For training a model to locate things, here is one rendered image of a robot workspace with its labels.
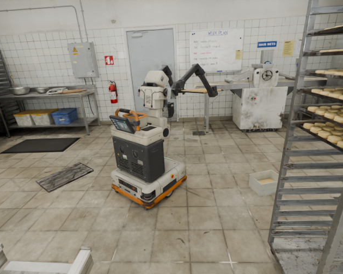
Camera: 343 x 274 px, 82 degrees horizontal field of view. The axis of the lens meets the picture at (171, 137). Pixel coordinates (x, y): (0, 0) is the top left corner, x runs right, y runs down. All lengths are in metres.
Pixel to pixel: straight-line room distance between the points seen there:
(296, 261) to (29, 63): 5.71
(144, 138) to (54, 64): 3.97
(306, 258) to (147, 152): 1.39
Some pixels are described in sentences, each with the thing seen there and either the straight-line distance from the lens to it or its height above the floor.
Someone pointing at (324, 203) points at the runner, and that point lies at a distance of 1.68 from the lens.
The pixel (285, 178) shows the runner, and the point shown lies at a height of 0.69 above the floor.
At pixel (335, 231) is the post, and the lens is 1.11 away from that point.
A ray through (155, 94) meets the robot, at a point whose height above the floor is 1.10.
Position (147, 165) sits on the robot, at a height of 0.50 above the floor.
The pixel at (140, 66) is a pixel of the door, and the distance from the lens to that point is 4.75.
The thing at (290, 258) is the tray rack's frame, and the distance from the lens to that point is 1.73.
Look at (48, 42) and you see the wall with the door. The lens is 5.46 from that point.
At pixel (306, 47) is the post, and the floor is 1.44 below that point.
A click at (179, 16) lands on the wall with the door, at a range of 4.70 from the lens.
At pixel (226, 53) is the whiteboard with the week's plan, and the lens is 4.73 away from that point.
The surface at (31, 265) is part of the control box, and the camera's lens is 0.86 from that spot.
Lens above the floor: 1.41
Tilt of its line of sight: 21 degrees down
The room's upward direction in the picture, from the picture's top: 3 degrees counter-clockwise
